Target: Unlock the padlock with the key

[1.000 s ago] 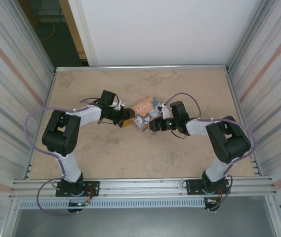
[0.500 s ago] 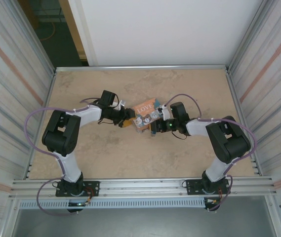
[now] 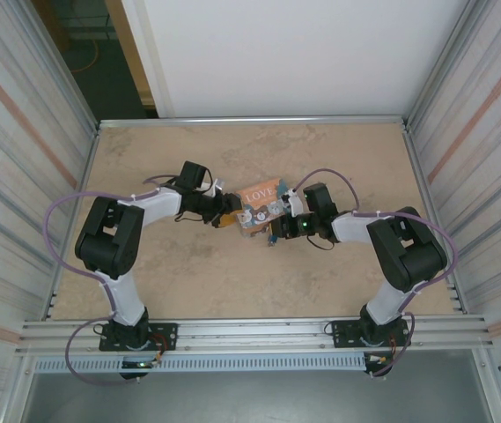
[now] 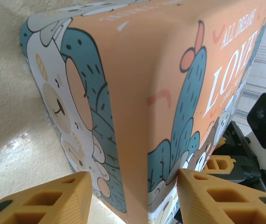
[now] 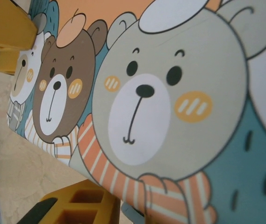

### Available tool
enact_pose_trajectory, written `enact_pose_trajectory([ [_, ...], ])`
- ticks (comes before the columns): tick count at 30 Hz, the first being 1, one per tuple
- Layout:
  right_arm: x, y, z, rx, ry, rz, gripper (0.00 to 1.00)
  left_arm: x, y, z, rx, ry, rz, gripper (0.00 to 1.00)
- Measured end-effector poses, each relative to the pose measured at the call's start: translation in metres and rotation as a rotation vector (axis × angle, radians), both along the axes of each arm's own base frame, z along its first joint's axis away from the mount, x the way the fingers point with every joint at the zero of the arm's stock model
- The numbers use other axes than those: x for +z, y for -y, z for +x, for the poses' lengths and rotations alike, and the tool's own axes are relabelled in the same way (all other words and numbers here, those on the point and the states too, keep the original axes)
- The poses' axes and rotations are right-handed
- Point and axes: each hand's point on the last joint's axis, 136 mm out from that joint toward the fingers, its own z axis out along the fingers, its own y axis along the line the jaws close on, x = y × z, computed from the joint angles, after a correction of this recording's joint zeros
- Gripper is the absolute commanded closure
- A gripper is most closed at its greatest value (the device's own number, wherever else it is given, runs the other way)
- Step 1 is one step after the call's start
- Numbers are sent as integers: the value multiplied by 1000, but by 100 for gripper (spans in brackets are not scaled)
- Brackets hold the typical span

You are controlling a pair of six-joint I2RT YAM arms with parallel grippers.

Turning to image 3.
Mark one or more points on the small teal padlock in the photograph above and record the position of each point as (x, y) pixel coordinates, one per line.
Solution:
(271, 240)

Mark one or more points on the wooden door frame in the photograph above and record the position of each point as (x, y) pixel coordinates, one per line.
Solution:
(128, 44)

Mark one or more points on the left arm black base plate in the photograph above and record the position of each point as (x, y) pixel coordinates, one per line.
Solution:
(164, 330)

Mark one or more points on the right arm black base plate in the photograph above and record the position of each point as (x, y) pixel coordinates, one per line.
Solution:
(342, 335)

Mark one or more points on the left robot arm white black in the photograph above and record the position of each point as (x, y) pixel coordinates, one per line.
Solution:
(122, 299)

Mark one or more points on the long aluminium mounting rail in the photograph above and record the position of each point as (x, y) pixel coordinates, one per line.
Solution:
(254, 335)

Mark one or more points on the bear print tin box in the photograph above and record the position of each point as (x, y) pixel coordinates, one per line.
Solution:
(259, 196)

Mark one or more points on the aluminium table edge rail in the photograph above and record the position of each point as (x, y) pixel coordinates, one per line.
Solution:
(254, 121)

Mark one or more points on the aluminium table side rail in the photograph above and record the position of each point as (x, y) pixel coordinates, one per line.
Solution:
(91, 150)
(416, 154)

